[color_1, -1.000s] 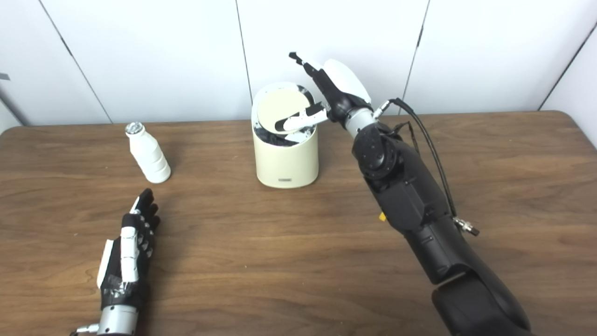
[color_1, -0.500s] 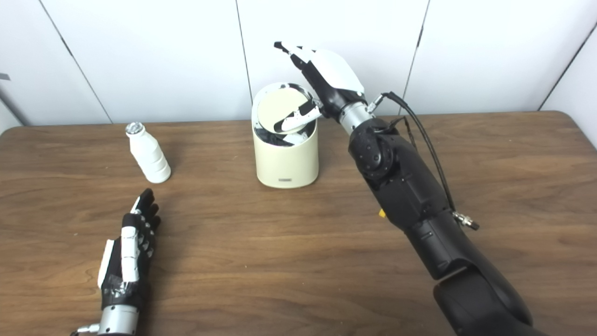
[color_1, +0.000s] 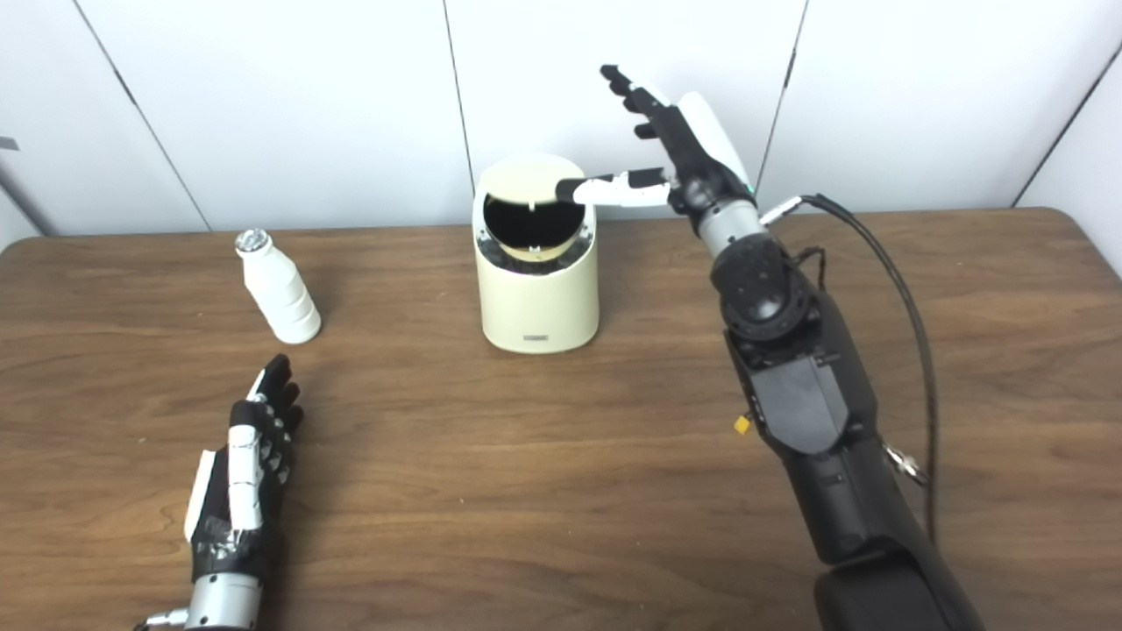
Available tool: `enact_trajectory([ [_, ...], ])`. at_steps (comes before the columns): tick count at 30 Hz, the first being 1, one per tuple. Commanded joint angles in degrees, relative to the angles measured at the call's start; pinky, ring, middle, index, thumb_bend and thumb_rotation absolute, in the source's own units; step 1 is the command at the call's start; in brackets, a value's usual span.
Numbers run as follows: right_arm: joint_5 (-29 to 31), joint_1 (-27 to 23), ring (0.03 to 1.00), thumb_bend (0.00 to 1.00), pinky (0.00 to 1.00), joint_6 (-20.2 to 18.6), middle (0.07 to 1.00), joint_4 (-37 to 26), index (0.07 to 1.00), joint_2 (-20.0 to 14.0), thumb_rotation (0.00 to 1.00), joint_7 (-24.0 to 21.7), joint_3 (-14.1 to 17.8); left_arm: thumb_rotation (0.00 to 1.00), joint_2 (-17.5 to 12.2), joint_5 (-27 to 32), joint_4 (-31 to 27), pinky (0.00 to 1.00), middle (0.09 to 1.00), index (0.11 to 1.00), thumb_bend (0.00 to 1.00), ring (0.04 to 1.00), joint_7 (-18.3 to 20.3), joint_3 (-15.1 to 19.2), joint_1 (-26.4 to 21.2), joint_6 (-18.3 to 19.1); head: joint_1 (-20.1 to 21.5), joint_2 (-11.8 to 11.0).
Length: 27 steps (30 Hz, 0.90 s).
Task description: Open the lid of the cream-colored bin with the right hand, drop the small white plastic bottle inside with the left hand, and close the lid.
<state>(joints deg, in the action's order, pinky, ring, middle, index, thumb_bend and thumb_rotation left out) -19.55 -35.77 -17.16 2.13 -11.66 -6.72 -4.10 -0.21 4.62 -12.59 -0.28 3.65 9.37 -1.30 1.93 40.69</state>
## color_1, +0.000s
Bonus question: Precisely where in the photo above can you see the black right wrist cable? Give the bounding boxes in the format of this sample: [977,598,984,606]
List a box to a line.
[758,194,941,544]

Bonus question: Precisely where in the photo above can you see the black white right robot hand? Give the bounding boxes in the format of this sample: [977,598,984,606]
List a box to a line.
[555,64,759,238]

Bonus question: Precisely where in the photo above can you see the cream-colored round bin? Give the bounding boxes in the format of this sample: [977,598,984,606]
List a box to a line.
[472,153,600,355]

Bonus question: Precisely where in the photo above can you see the small white plastic bottle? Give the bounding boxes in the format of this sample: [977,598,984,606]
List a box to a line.
[234,229,323,344]

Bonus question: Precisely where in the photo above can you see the cream round bin lid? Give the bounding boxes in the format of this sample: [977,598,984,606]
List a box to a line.
[479,157,581,211]

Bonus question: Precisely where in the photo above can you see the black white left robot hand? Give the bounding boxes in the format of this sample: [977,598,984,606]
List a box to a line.
[182,354,305,584]

